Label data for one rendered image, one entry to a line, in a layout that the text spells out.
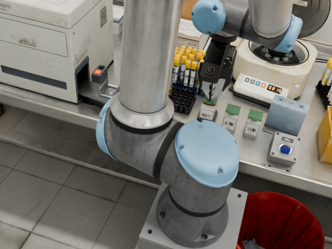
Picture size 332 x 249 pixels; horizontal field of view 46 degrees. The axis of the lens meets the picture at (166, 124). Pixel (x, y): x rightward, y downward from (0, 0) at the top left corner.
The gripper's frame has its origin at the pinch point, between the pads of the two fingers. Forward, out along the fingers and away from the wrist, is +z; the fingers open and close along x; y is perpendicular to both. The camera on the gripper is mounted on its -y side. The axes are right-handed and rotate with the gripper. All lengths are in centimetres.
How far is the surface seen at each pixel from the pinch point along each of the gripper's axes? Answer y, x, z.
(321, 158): -3.1, -33.5, 8.1
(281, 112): 4.8, -20.2, 2.5
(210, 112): -1.6, -1.1, 3.7
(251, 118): 0.0, -12.5, 3.2
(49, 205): 10, 70, 97
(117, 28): 37, 44, 7
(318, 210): 33, -52, 70
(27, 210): 4, 77, 97
